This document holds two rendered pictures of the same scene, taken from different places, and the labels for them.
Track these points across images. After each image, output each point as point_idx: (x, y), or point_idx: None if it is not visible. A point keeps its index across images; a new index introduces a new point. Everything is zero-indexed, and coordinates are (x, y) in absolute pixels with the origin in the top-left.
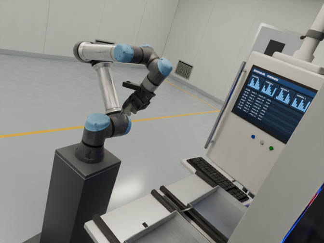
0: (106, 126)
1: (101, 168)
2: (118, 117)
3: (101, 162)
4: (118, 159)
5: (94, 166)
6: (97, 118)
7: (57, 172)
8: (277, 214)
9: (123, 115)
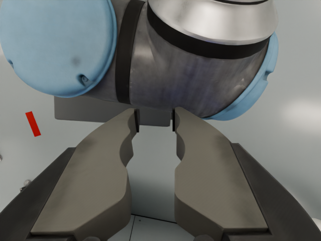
0: (63, 95)
1: (101, 118)
2: (176, 74)
3: (117, 104)
4: (165, 117)
5: (92, 104)
6: (34, 32)
7: None
8: None
9: (219, 74)
